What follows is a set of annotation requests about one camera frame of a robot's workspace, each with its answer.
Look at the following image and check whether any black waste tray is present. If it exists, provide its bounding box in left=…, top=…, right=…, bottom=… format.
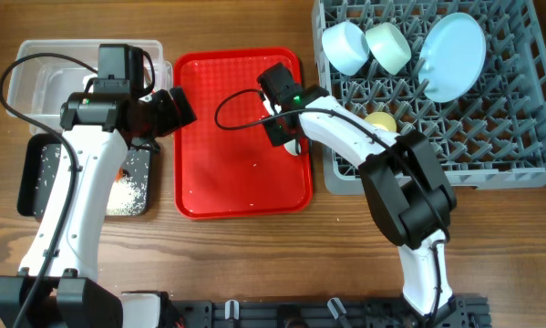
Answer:
left=17, top=134, right=152, bottom=216

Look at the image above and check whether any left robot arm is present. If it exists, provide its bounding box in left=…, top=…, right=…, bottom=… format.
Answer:
left=0, top=44, right=196, bottom=327

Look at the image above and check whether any white rice pile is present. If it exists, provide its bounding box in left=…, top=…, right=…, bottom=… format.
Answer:
left=29, top=144, right=152, bottom=220

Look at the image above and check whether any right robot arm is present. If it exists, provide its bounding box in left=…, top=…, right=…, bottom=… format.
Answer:
left=257, top=63, right=457, bottom=326

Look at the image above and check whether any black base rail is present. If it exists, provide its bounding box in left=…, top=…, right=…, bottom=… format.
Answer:
left=171, top=295, right=490, bottom=328

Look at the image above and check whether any red serving tray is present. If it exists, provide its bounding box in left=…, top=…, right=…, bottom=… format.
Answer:
left=173, top=47, right=314, bottom=220

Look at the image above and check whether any grey dishwasher rack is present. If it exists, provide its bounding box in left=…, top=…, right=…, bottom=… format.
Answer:
left=311, top=0, right=546, bottom=190

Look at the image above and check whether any green bowl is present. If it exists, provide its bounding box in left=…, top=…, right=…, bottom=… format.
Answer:
left=365, top=23, right=411, bottom=75

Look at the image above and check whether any light blue plate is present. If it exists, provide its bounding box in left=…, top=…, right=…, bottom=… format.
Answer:
left=418, top=13, right=487, bottom=103

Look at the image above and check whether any yellow cup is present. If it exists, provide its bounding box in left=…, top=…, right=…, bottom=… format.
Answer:
left=364, top=112, right=397, bottom=132

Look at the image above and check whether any clear plastic waste bin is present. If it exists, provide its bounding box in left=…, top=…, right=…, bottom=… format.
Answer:
left=7, top=39, right=173, bottom=131

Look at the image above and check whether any white plastic spoon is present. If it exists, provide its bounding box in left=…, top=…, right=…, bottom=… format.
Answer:
left=263, top=97, right=302, bottom=156

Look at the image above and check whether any orange carrot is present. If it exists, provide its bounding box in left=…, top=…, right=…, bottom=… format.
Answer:
left=115, top=169, right=124, bottom=181

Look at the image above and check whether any light blue bowl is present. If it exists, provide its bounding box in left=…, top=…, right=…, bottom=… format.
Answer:
left=322, top=21, right=370, bottom=76

